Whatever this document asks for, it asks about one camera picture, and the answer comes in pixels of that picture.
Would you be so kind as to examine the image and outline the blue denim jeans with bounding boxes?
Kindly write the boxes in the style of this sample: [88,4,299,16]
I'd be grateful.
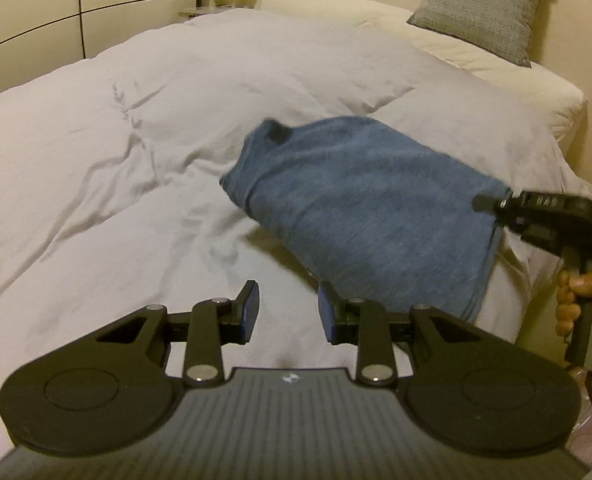
[221,116,511,322]

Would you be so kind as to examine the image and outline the person's right hand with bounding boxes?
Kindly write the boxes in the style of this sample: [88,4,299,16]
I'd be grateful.
[555,270,592,337]

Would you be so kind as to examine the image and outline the cream white pillow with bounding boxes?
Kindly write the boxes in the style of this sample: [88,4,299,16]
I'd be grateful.
[256,0,587,153]

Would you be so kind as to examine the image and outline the white bed duvet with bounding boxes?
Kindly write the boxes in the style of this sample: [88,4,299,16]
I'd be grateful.
[0,6,592,470]

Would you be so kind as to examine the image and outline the grey knitted cushion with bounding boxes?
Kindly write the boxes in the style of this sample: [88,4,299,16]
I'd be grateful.
[407,0,540,67]

